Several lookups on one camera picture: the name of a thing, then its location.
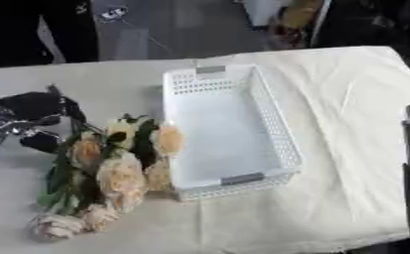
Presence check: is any person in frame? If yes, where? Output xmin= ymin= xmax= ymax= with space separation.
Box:
xmin=0 ymin=0 xmax=100 ymax=69

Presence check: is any white device with cable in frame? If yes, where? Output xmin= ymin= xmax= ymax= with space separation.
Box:
xmin=94 ymin=5 xmax=176 ymax=54

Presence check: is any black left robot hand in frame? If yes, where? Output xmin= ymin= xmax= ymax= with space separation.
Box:
xmin=0 ymin=84 xmax=90 ymax=155

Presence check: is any yellow brown bag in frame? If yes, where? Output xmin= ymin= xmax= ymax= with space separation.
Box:
xmin=265 ymin=0 xmax=327 ymax=50

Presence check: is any cream artificial flower bouquet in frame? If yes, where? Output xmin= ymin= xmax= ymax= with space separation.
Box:
xmin=27 ymin=113 xmax=188 ymax=241

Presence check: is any white perforated plastic basket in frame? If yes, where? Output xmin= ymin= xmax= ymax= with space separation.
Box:
xmin=159 ymin=63 xmax=306 ymax=202

